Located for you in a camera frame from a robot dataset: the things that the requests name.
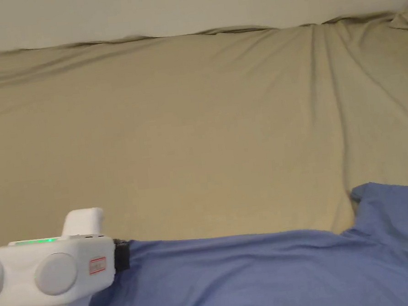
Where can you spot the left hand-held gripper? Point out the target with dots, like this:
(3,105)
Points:
(51,268)

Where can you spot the blue shirt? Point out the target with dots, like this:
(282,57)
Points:
(262,277)

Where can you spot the bed with beige sheet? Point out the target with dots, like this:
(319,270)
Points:
(187,133)

